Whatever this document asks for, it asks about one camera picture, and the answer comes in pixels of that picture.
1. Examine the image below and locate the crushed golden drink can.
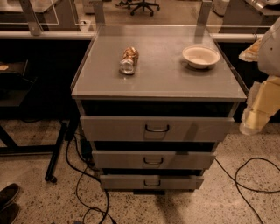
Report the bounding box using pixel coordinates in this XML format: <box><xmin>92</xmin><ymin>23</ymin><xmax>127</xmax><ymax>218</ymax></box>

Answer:
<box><xmin>119</xmin><ymin>46</ymin><xmax>139</xmax><ymax>75</ymax></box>

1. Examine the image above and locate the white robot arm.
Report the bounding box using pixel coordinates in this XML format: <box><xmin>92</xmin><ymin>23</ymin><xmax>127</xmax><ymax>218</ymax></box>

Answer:
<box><xmin>239</xmin><ymin>18</ymin><xmax>280</xmax><ymax>136</ymax></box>

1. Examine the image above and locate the black office chair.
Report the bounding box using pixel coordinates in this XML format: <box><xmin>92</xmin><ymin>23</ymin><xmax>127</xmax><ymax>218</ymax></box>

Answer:
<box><xmin>115</xmin><ymin>0</ymin><xmax>160</xmax><ymax>17</ymax></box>

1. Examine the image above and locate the white horizontal rail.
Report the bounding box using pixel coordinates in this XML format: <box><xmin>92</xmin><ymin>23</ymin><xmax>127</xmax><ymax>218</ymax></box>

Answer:
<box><xmin>0</xmin><ymin>31</ymin><xmax>263</xmax><ymax>43</ymax></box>

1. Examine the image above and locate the dark shoe upper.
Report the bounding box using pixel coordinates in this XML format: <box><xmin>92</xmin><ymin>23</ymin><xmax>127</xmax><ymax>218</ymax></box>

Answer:
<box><xmin>0</xmin><ymin>183</ymin><xmax>20</xmax><ymax>210</ymax></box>

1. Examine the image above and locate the grey drawer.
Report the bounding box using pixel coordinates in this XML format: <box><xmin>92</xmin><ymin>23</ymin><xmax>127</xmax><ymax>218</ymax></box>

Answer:
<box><xmin>93</xmin><ymin>150</ymin><xmax>215</xmax><ymax>170</ymax></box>
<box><xmin>101</xmin><ymin>174</ymin><xmax>204</xmax><ymax>190</ymax></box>
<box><xmin>80</xmin><ymin>115</ymin><xmax>234</xmax><ymax>142</ymax></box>

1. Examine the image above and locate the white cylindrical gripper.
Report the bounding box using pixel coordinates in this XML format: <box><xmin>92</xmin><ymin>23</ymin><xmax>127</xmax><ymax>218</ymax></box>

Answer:
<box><xmin>239</xmin><ymin>76</ymin><xmax>280</xmax><ymax>136</ymax></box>

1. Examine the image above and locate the dark shoe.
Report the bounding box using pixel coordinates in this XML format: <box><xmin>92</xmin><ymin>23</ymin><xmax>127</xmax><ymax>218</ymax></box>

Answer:
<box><xmin>0</xmin><ymin>183</ymin><xmax>20</xmax><ymax>210</ymax></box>
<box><xmin>0</xmin><ymin>203</ymin><xmax>20</xmax><ymax>224</ymax></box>

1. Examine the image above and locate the black floor cable left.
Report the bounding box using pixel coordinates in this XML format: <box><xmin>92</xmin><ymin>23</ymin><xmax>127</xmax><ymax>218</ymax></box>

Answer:
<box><xmin>64</xmin><ymin>132</ymin><xmax>117</xmax><ymax>224</ymax></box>

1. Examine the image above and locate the black side table frame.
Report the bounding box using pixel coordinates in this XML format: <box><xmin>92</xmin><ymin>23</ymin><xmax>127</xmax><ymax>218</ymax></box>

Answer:
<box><xmin>0</xmin><ymin>60</ymin><xmax>67</xmax><ymax>183</ymax></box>

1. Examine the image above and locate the grey top drawer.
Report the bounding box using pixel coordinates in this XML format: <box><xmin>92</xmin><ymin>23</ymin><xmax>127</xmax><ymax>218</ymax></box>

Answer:
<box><xmin>80</xmin><ymin>115</ymin><xmax>234</xmax><ymax>142</ymax></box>

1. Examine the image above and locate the white paper bowl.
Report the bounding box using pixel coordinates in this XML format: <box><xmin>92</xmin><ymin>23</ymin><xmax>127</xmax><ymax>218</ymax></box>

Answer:
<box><xmin>182</xmin><ymin>45</ymin><xmax>221</xmax><ymax>69</ymax></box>

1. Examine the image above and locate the dark shoe lower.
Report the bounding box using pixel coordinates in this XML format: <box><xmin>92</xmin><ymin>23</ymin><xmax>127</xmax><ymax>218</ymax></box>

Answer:
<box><xmin>0</xmin><ymin>203</ymin><xmax>20</xmax><ymax>224</ymax></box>

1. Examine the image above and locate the grey drawer cabinet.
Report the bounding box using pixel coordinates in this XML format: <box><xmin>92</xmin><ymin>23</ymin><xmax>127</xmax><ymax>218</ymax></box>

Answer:
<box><xmin>70</xmin><ymin>24</ymin><xmax>249</xmax><ymax>196</ymax></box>

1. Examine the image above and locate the grey bottom drawer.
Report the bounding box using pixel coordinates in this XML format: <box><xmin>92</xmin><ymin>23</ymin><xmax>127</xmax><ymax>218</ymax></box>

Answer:
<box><xmin>101</xmin><ymin>174</ymin><xmax>204</xmax><ymax>190</ymax></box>

